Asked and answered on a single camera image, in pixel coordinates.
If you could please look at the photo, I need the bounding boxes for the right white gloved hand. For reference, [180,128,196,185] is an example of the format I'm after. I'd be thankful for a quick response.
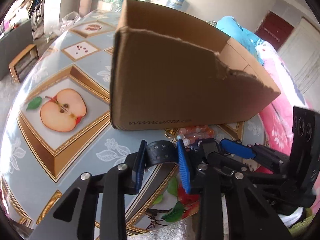
[278,207,313,228]

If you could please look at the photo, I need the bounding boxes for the dark grey cabinet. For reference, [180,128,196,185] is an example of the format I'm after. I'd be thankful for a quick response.
[1,20,36,82]

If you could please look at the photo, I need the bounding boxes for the white plastic bag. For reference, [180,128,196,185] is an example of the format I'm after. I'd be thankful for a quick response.
[60,11,81,28]

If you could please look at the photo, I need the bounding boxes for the blue rolled blanket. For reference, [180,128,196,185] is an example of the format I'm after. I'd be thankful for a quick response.
[216,16,264,65]

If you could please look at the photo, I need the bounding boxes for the small wooden stool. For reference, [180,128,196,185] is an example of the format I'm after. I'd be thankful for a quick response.
[8,44,40,83]

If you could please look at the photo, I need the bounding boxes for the white wardrobe doors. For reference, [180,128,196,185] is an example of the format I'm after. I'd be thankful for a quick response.
[278,17,319,108]

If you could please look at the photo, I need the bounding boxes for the blue water dispenser bottle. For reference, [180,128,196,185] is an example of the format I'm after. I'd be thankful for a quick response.
[166,0,185,10]

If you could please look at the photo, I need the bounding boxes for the brown cardboard box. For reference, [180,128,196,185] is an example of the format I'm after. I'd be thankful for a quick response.
[110,0,281,131]

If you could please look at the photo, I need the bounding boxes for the pink orange bead bracelet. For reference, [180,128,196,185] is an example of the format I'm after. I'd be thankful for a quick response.
[177,125,215,140]

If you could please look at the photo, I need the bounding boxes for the purple black smart watch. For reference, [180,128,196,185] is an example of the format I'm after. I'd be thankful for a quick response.
[146,140,178,168]

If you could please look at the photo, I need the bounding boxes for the dark red door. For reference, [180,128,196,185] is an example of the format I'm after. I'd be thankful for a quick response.
[255,11,294,51]

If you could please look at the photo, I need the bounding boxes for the pink floral quilt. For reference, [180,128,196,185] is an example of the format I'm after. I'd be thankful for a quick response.
[256,41,309,155]

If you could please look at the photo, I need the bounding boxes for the fruit pattern tablecloth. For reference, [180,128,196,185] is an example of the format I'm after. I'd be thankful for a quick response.
[1,11,267,239]

